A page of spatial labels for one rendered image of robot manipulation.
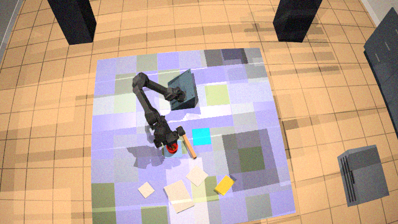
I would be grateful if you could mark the yellow rectangular block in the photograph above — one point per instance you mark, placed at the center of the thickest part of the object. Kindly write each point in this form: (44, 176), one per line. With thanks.
(224, 185)

